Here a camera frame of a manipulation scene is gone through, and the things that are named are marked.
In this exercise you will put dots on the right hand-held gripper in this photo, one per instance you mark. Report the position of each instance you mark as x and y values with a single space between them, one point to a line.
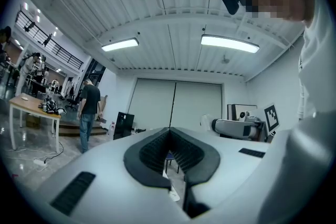
236 127

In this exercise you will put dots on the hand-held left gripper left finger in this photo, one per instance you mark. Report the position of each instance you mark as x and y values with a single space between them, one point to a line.
147 165

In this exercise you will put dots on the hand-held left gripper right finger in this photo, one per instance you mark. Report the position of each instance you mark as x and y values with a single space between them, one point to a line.
202 162

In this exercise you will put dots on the small white item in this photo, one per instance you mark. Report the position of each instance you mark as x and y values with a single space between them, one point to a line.
25 98

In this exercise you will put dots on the small white round-headed device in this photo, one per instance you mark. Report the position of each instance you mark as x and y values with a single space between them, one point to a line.
242 115

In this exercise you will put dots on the white partition board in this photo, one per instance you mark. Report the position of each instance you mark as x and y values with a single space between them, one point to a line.
235 111

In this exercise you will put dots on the blue chair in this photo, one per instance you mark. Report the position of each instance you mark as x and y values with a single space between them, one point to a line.
170 158

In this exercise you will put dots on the black cabinet box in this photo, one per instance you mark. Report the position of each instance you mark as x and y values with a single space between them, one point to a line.
123 125

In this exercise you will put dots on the clear water bottle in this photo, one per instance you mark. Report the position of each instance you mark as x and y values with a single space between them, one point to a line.
112 130

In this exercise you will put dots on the white double roller door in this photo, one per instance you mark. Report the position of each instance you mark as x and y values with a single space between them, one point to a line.
176 103

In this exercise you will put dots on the long ceiling light panel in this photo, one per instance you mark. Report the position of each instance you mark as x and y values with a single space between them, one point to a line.
229 43
120 44

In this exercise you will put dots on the wooden step platform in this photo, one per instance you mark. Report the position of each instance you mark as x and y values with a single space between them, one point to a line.
71 127

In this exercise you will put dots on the black office chair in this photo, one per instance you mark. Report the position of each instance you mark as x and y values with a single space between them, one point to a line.
73 101

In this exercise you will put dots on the person's white shirt torso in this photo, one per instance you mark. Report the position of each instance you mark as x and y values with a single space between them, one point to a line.
319 60

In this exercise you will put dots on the white power strip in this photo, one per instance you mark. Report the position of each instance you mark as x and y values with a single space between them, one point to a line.
40 162

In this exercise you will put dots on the pile of black equipment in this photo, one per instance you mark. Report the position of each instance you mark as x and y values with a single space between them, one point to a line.
51 106

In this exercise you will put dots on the cardboard box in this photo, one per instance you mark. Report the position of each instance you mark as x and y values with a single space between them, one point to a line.
33 122

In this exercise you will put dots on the wooden table white legs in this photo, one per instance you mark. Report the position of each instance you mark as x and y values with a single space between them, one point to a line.
29 106

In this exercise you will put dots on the black balcony railing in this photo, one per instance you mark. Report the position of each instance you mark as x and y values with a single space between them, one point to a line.
52 46

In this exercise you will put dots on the black head-worn camera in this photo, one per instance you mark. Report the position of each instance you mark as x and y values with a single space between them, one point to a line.
230 1

